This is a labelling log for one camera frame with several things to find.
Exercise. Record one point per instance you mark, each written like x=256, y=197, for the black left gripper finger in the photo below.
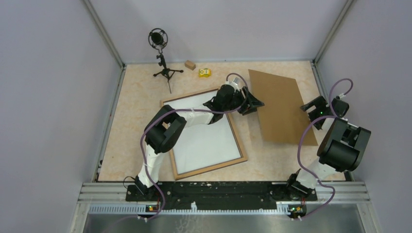
x=248, y=108
x=249, y=97

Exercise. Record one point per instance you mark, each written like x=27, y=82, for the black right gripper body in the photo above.
x=321, y=109

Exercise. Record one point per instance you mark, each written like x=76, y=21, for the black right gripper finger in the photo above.
x=313, y=116
x=318, y=102

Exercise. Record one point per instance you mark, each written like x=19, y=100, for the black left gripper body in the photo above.
x=237, y=101

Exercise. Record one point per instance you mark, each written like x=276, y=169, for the brown cardboard backing board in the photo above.
x=281, y=119

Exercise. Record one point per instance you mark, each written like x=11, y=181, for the wooden picture frame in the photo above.
x=209, y=168

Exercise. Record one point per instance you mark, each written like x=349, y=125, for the beach landscape photo print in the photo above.
x=206, y=141

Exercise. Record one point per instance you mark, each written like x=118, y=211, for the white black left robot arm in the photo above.
x=165, y=128

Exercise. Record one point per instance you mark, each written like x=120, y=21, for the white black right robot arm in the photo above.
x=341, y=150

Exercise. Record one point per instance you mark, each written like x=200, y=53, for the yellow toy car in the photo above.
x=204, y=72

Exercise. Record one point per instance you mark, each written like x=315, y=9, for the small wooden block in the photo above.
x=190, y=65

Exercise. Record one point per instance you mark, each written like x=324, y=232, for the black microphone on tripod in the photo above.
x=158, y=40

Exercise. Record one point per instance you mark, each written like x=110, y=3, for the aluminium frame rail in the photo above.
x=342, y=207

